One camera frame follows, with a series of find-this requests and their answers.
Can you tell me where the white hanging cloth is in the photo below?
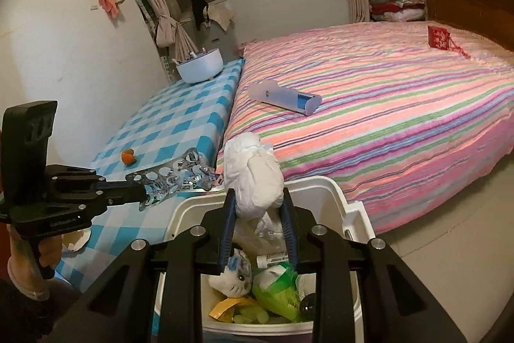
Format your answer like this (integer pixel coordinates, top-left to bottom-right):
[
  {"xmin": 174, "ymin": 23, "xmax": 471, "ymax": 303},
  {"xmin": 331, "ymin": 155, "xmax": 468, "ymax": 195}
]
[{"xmin": 207, "ymin": 3, "xmax": 235, "ymax": 31}]

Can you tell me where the person's left hand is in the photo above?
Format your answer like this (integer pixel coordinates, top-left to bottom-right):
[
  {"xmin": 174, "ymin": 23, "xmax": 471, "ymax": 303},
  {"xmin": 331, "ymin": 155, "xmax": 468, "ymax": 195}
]
[{"xmin": 7, "ymin": 224, "xmax": 63, "ymax": 289}]

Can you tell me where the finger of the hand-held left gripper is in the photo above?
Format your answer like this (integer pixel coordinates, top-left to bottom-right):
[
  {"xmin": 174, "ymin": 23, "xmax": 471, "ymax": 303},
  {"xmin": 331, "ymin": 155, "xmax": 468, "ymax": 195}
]
[
  {"xmin": 105, "ymin": 194, "xmax": 147, "ymax": 209},
  {"xmin": 96, "ymin": 180, "xmax": 146, "ymax": 194}
]

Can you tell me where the green plastic bag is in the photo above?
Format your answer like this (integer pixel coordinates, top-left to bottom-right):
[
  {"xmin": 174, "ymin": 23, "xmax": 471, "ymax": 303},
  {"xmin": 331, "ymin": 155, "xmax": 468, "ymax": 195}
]
[{"xmin": 252, "ymin": 262, "xmax": 302, "ymax": 321}]

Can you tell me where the white round organizer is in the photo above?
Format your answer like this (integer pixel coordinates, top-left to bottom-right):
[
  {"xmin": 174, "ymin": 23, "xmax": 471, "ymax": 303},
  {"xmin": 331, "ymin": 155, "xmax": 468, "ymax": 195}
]
[{"xmin": 176, "ymin": 48, "xmax": 224, "ymax": 84}]

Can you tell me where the person's left forearm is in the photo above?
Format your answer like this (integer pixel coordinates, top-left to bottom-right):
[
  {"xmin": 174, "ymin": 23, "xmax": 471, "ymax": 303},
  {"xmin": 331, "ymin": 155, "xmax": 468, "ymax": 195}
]
[{"xmin": 0, "ymin": 271, "xmax": 83, "ymax": 343}]

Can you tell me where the white plastic bin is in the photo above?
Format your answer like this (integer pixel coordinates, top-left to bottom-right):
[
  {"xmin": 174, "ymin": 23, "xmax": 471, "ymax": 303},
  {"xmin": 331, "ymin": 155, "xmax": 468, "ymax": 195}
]
[{"xmin": 155, "ymin": 176, "xmax": 376, "ymax": 343}]

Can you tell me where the white plush dog toy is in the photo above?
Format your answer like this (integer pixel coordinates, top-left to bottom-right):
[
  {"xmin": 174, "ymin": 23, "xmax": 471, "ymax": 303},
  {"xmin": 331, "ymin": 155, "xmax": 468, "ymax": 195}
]
[{"xmin": 208, "ymin": 247, "xmax": 253, "ymax": 297}]

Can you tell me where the gold foil snack wrapper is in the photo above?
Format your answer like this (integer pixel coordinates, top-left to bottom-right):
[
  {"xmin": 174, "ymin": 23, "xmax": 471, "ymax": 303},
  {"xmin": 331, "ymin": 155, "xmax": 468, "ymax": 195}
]
[{"xmin": 209, "ymin": 297, "xmax": 258, "ymax": 321}]

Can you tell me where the wooden headboard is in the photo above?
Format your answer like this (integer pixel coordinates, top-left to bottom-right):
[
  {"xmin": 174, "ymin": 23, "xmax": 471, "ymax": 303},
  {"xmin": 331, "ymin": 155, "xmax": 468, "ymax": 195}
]
[{"xmin": 423, "ymin": 0, "xmax": 514, "ymax": 46}]

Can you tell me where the black hanging garment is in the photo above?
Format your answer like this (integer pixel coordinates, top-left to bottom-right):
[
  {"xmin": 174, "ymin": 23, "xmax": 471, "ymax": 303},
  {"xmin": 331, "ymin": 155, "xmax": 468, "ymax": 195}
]
[{"xmin": 189, "ymin": 0, "xmax": 209, "ymax": 31}]

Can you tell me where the red patterned bag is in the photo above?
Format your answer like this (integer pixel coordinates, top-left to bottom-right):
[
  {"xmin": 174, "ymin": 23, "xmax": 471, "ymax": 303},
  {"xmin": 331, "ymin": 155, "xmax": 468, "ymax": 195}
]
[{"xmin": 428, "ymin": 25, "xmax": 471, "ymax": 60}]

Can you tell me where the white curved scrap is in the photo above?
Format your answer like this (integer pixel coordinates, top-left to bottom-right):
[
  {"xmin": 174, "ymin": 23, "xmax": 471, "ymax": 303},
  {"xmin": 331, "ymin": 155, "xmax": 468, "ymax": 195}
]
[{"xmin": 62, "ymin": 228, "xmax": 92, "ymax": 253}]

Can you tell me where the white printed tube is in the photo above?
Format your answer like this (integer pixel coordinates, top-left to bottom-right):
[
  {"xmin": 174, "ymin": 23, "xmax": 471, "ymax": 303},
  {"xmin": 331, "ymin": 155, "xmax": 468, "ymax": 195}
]
[{"xmin": 255, "ymin": 251, "xmax": 290, "ymax": 269}]

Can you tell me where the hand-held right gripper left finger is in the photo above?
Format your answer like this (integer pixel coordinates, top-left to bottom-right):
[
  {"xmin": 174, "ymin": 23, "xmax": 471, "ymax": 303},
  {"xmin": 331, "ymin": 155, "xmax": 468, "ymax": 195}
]
[{"xmin": 66, "ymin": 188, "xmax": 237, "ymax": 343}]

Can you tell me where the translucent cylindrical case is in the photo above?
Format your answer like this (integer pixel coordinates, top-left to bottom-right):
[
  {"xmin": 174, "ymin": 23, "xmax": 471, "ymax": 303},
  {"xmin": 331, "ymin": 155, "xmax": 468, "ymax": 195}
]
[{"xmin": 248, "ymin": 82, "xmax": 323, "ymax": 116}]

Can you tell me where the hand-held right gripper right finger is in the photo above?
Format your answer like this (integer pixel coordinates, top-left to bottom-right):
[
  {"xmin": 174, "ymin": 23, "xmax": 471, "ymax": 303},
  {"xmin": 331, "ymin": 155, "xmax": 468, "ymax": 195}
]
[{"xmin": 280, "ymin": 186, "xmax": 468, "ymax": 343}]

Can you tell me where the pink striped blanket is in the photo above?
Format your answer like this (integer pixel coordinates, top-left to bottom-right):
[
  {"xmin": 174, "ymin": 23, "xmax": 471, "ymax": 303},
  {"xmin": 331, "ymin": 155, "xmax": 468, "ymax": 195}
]
[{"xmin": 217, "ymin": 21, "xmax": 514, "ymax": 235}]

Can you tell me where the blue checked tablecloth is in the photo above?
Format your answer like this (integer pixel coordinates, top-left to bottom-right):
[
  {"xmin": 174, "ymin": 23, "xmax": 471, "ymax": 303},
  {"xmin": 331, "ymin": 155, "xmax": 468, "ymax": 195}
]
[{"xmin": 54, "ymin": 59, "xmax": 245, "ymax": 293}]

